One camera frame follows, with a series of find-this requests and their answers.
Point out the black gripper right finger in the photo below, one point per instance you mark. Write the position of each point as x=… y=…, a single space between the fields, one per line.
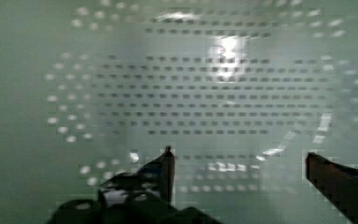
x=337 y=183

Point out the green plastic strainer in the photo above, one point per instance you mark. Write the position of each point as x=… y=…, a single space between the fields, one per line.
x=241 y=90

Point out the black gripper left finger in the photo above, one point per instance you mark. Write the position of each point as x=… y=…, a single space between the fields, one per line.
x=156 y=177

